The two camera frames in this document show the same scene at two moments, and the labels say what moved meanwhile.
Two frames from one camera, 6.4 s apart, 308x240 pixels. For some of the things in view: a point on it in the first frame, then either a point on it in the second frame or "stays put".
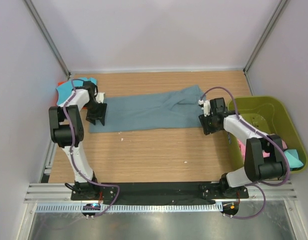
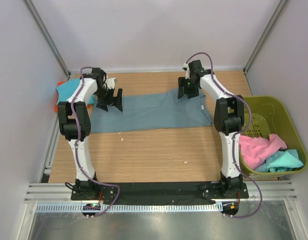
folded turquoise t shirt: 65,90 stays put
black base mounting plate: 95,194 stays put
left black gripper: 100,115 -> 102,104
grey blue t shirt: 175,107 stays put
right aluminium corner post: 261,41 stays put
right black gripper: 207,129 -> 181,82
